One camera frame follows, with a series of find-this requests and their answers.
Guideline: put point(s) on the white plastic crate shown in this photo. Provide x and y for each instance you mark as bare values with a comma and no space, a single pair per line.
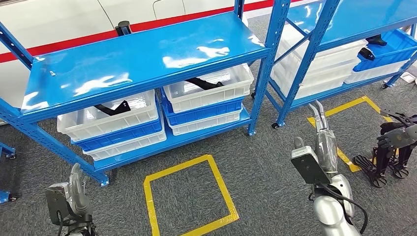
205,125
104,125
325,71
130,146
374,75
208,97

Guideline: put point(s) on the black stand with ribbed feet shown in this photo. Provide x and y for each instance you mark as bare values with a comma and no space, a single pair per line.
391,140

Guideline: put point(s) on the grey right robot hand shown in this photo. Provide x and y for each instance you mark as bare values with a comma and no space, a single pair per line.
327,153

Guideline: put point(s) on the yellow floor tape square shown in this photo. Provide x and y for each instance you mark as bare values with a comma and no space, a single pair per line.
150,202

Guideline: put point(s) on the white car body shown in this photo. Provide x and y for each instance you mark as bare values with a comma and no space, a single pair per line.
65,16

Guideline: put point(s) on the white floor socket plate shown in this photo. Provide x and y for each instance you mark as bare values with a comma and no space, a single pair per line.
408,77

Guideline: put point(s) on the red barrier belt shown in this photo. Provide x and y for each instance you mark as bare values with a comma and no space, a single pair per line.
65,42

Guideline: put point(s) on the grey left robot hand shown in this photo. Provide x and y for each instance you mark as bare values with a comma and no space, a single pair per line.
79,198

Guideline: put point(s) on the small white scrap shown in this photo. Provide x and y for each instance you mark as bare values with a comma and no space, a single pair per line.
52,73

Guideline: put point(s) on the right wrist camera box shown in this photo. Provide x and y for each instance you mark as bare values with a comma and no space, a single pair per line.
308,166

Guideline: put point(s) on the black stanchion post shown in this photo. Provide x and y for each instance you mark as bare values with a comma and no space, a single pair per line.
123,28

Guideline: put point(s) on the black plastic part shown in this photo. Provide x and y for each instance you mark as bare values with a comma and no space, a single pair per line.
366,54
203,83
376,40
112,109

